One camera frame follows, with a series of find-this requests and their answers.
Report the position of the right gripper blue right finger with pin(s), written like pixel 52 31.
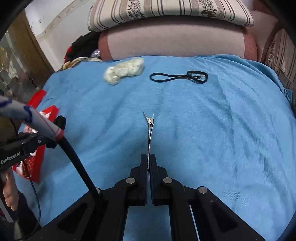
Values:
pixel 196 213

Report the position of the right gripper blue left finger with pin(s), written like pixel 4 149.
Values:
pixel 103 217

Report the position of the silver hair clip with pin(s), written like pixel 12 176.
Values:
pixel 150 125

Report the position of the person's left hand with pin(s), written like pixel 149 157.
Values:
pixel 10 190

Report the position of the red box lid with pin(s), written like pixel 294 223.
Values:
pixel 36 99

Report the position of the wooden glass door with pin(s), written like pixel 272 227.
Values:
pixel 24 67

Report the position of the blue towel blanket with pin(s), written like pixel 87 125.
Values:
pixel 234 134

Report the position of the dark clothes pile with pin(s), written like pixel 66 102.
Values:
pixel 84 46

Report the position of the thin black hair elastics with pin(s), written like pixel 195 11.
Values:
pixel 191 75

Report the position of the cream polka dot scrunchie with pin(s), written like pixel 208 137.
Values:
pixel 130 68

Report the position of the striped floral pillow back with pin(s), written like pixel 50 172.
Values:
pixel 107 14

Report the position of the striped floral pillow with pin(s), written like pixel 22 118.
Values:
pixel 107 14
pixel 281 58

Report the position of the striped floral pillow right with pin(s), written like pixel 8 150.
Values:
pixel 281 58

